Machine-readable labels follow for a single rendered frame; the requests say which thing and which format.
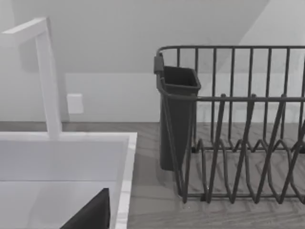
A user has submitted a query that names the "dark grey utensil holder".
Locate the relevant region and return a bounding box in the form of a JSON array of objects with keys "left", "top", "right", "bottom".
[{"left": 160, "top": 65, "right": 202, "bottom": 171}]

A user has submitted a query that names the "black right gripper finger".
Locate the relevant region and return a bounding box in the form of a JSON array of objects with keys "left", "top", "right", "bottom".
[{"left": 60, "top": 187, "right": 111, "bottom": 229}]

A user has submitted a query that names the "tall white tap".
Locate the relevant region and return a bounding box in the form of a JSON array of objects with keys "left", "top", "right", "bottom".
[{"left": 0, "top": 16, "right": 63, "bottom": 142}]

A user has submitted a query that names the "white sink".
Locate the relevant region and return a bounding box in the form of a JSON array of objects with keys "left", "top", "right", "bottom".
[{"left": 0, "top": 131, "right": 138, "bottom": 229}]

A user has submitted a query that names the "white wall outlet plate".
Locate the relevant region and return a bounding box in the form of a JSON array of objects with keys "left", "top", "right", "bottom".
[{"left": 67, "top": 94, "right": 84, "bottom": 114}]

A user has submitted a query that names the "dark grey wire dish rack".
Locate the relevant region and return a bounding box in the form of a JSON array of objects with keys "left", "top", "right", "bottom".
[{"left": 153, "top": 45, "right": 305, "bottom": 205}]

